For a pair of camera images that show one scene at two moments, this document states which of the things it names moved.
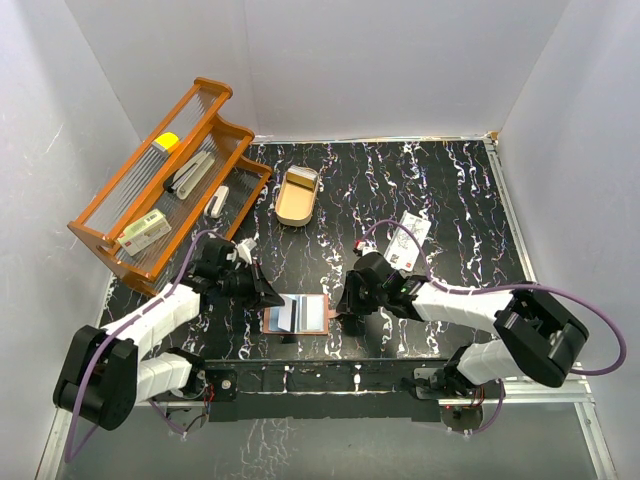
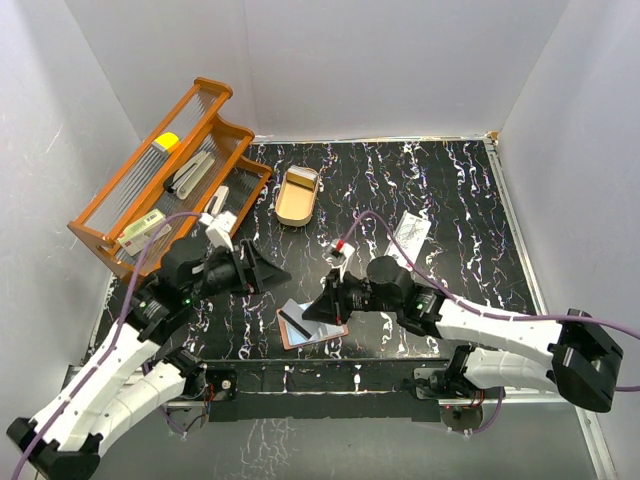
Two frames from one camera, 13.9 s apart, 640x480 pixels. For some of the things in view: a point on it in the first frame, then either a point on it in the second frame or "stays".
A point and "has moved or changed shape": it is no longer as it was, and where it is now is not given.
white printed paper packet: x=404 y=251 stays
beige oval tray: x=294 y=204 stays
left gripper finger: x=264 y=294 → x=257 y=271
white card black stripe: x=287 y=314 has moved or changed shape
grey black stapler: x=184 y=180 stays
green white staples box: x=150 y=226 stays
